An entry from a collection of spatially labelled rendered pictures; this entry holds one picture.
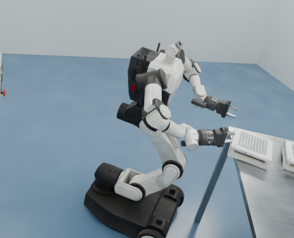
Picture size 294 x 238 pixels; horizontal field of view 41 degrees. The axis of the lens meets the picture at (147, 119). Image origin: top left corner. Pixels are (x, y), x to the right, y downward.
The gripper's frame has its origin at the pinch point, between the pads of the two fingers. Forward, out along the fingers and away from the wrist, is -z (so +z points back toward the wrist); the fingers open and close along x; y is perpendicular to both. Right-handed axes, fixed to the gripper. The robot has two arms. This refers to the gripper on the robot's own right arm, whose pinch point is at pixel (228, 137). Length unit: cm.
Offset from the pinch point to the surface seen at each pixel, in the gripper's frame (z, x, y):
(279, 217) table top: -12.9, 16.7, 44.9
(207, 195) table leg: -20, 75, -31
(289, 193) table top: -30.6, 18.2, 27.6
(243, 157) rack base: -14.7, 14.9, -0.4
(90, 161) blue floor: 56, 100, -102
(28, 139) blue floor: 107, 96, -131
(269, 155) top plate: -28.8, 11.2, 3.3
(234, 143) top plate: -10.5, 10.0, -7.5
